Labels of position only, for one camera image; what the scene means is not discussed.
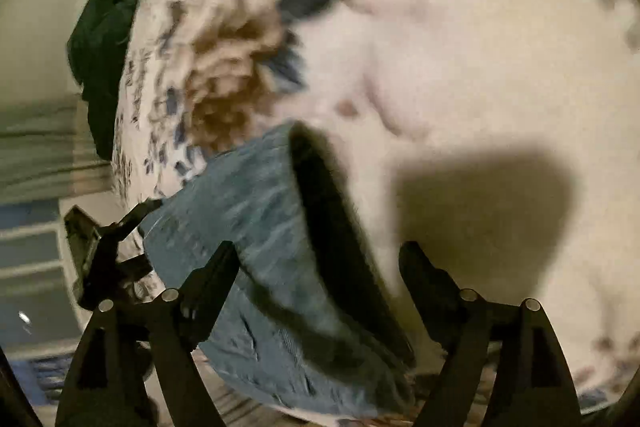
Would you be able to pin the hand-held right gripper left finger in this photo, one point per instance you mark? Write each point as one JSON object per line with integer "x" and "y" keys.
{"x": 210, "y": 292}

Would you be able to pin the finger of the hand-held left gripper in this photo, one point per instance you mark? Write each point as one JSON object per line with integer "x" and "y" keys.
{"x": 135, "y": 263}
{"x": 140, "y": 212}

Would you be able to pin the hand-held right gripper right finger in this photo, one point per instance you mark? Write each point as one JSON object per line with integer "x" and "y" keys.
{"x": 435, "y": 297}

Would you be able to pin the blue jeans pants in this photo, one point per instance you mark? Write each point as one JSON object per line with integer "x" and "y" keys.
{"x": 255, "y": 217}

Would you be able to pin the window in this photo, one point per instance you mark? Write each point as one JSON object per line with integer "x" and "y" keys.
{"x": 30, "y": 267}

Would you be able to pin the grey-green curtain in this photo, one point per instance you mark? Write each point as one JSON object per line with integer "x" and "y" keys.
{"x": 45, "y": 152}

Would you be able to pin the dark green folded blanket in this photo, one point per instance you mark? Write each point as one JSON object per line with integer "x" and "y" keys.
{"x": 102, "y": 57}

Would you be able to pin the floral blanket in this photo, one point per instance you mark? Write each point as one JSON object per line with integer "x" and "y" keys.
{"x": 450, "y": 57}

